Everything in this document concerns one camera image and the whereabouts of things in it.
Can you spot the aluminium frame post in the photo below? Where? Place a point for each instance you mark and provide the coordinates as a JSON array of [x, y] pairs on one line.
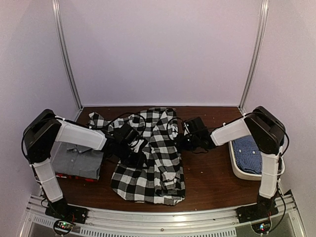
[[263, 17], [64, 53]]

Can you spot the blue checked shirt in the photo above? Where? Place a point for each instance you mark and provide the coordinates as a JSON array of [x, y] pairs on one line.
[[247, 155]]

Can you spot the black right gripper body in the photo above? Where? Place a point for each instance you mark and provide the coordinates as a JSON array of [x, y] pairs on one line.
[[189, 144]]

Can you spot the white plastic basket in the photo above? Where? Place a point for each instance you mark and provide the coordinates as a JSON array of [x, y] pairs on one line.
[[237, 172]]

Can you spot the black white checked shirt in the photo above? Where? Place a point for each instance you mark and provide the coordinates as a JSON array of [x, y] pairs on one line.
[[161, 180]]

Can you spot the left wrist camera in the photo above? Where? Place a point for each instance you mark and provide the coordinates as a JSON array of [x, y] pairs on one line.
[[138, 145]]

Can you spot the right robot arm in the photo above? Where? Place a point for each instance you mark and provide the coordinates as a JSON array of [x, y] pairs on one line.
[[268, 134]]

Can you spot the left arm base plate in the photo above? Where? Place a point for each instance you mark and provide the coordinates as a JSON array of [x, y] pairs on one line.
[[67, 212]]

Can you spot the folded red plaid shirt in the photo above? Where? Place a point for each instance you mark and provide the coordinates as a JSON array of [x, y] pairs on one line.
[[66, 176]]

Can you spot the right aluminium frame post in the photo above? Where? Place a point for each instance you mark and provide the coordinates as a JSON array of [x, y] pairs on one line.
[[263, 17]]

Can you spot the left aluminium frame post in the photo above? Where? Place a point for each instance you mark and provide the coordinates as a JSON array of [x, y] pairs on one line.
[[64, 53]]

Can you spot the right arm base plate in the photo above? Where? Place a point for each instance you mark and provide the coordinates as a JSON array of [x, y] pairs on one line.
[[256, 212]]

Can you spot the folded grey shirt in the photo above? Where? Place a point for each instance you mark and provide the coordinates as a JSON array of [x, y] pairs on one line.
[[78, 160]]

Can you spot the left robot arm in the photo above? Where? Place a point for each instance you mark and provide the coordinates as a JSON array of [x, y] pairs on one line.
[[47, 129]]

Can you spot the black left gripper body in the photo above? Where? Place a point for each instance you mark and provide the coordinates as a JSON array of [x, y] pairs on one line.
[[126, 157]]

